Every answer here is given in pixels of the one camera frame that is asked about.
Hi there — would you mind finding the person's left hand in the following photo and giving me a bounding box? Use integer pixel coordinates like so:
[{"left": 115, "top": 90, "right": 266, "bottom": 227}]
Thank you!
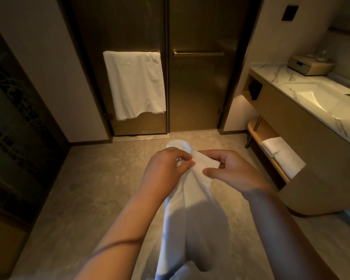
[{"left": 138, "top": 147, "right": 196, "bottom": 201}]

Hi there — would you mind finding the person's right hand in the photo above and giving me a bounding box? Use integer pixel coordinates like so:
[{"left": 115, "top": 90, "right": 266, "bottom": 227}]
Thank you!
[{"left": 198, "top": 149, "right": 273, "bottom": 201}]

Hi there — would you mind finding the person's left forearm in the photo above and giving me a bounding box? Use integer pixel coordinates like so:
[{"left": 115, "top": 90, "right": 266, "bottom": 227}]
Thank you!
[{"left": 75, "top": 191, "right": 167, "bottom": 280}]

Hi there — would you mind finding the person's right forearm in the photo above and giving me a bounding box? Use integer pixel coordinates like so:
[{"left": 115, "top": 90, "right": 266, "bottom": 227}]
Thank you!
[{"left": 245, "top": 189, "right": 339, "bottom": 280}]

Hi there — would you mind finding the small folded white towel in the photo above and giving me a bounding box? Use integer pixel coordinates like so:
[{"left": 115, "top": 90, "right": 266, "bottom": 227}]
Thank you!
[{"left": 261, "top": 136, "right": 287, "bottom": 158}]

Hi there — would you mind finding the long folded white towel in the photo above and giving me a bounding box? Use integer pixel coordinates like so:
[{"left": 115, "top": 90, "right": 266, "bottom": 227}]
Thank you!
[{"left": 273, "top": 149, "right": 306, "bottom": 180}]

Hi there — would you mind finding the large white bath towel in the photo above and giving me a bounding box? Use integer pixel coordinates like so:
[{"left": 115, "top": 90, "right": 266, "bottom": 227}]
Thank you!
[{"left": 102, "top": 51, "right": 167, "bottom": 121}]

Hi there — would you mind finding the rounded wooden shelf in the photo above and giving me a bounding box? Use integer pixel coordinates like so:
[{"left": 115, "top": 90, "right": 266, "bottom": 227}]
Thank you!
[{"left": 247, "top": 117, "right": 291, "bottom": 184}]

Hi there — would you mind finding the wooden vanity with marble top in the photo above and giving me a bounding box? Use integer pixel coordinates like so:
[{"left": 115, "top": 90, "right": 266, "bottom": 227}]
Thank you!
[{"left": 241, "top": 62, "right": 350, "bottom": 216}]

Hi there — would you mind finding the bronze glass door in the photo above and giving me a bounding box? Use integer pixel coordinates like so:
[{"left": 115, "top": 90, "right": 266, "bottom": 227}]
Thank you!
[
  {"left": 70, "top": 0, "right": 168, "bottom": 136},
  {"left": 168, "top": 0, "right": 251, "bottom": 133}
]

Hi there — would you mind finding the white sink basin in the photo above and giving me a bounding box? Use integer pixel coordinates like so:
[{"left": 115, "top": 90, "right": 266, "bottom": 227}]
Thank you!
[{"left": 284, "top": 81, "right": 350, "bottom": 120}]

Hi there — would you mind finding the wooden tissue box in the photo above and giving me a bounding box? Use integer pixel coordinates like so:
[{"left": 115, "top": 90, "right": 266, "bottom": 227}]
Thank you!
[{"left": 287, "top": 55, "right": 336, "bottom": 77}]

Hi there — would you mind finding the dark patterned glass door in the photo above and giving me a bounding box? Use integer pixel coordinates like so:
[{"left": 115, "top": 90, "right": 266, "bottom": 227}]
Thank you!
[{"left": 0, "top": 14, "right": 71, "bottom": 277}]

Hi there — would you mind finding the gold door handle bar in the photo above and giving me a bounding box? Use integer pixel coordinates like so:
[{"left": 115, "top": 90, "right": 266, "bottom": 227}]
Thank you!
[{"left": 173, "top": 51, "right": 225, "bottom": 58}]

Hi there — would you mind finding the black wall switch panel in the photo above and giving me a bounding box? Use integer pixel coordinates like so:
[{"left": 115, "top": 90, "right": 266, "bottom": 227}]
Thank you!
[{"left": 281, "top": 5, "right": 299, "bottom": 22}]

